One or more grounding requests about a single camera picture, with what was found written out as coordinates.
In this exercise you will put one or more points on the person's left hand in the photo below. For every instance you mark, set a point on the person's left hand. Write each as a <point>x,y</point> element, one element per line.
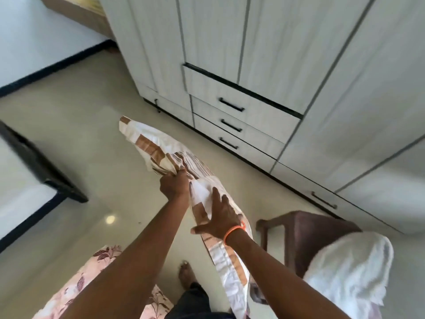
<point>174,187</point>

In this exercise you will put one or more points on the person's right hand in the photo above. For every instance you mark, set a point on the person's right hand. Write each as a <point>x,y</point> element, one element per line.
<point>220,219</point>

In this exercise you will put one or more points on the beige patchwork striped pillow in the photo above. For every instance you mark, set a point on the beige patchwork striped pillow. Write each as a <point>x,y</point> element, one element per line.
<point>156,152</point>

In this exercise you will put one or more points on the grey bed sheet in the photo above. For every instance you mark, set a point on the grey bed sheet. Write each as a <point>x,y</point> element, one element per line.
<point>352,269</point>

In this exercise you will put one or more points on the peach floral sheet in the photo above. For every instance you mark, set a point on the peach floral sheet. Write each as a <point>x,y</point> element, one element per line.
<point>76,289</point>

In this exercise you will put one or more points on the person's right forearm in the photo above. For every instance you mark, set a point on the person's right forearm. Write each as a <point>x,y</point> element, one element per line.
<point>282,282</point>

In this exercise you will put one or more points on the person's left forearm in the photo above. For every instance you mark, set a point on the person's left forearm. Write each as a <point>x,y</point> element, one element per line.
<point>132,272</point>

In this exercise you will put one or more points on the person's bare foot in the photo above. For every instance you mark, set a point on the person's bare foot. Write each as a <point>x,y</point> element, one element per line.
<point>186,275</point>

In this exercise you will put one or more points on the person's dark trousers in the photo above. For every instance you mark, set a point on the person's dark trousers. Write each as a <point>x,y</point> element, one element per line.
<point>196,303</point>

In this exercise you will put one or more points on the orange wrist band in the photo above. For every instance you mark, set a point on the orange wrist band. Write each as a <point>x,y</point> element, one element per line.
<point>234,230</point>

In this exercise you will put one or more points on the black framed white furniture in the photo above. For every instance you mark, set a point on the black framed white furniture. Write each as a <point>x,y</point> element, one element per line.
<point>36,166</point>

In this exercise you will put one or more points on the white wardrobe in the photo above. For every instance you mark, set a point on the white wardrobe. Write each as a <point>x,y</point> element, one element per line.
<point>282,63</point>

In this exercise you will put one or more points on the light brown wooden board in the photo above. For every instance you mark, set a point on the light brown wooden board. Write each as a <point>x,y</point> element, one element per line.
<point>83,13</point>

